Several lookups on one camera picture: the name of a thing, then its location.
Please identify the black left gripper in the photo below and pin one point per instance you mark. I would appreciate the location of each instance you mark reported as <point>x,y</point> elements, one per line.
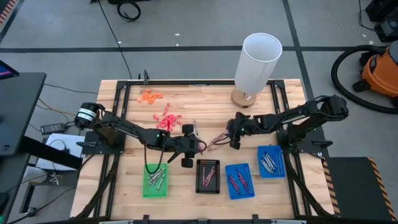
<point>188,146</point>

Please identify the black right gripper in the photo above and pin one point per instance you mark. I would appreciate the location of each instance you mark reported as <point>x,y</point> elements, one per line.
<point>237,127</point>

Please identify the grey crayon with black tip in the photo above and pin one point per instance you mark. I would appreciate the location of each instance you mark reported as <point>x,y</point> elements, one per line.
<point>196,127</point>
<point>270,162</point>
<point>265,166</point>
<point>272,159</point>
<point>268,165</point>

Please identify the white crayon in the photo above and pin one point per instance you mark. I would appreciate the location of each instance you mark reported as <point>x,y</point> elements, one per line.
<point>154,180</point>
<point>157,173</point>
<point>156,176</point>
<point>161,184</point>

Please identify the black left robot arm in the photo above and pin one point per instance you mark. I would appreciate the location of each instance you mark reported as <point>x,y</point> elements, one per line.
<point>124,126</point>

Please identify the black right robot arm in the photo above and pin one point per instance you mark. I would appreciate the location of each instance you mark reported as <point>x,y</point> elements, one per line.
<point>295,118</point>

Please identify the black plastic basket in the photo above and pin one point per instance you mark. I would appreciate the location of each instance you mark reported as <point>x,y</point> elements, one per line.
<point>199,189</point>

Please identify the blue plastic basket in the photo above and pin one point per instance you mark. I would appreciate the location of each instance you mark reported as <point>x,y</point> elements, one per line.
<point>280,171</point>
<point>245,194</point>

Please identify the green plastic basket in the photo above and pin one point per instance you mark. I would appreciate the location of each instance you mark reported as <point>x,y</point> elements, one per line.
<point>155,193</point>

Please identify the white shade wooden table lamp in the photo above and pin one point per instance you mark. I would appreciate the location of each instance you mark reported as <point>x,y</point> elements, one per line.
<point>258,65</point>

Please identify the orange shop vacuum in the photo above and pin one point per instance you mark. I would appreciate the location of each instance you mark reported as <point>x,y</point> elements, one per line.
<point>334,73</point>
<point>381,74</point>

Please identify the black platform with hazard stripe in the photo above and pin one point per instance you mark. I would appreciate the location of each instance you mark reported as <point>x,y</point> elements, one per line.
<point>351,186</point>

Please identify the white paper box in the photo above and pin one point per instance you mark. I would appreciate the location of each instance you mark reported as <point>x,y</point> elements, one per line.
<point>57,141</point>

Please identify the bunch of keys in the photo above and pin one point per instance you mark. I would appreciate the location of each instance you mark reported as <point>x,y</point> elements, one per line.
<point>55,178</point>

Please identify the black power adapter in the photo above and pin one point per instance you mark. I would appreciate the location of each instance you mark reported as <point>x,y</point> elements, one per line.
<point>53,128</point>

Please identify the black desk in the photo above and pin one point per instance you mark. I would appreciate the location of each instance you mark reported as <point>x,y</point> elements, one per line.
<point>21,109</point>

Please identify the black equipment case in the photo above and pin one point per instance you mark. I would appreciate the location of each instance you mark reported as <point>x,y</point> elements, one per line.
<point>385,28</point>

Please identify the dark monitor screen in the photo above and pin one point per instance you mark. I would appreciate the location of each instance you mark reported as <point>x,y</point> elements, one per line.
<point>6,70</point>

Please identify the orange striped floor mat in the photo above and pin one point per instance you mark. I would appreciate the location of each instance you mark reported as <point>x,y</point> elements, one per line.
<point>7,9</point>

